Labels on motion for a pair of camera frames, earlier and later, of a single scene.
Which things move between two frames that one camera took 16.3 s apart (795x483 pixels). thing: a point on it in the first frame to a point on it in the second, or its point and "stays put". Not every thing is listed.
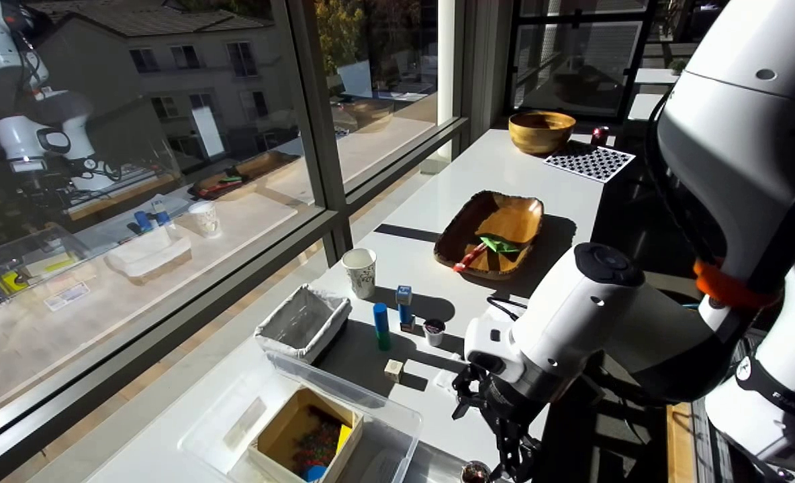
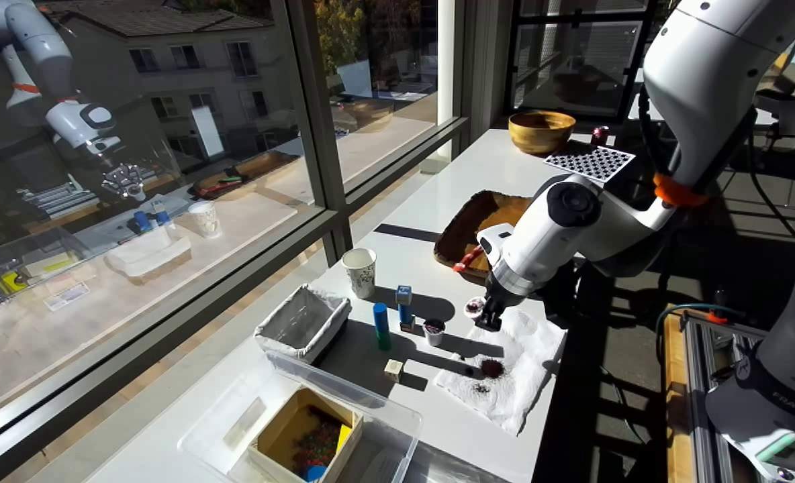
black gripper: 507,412 to 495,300
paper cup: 361,265 stays put
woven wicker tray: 491,237 stays put
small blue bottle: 404,308 stays put
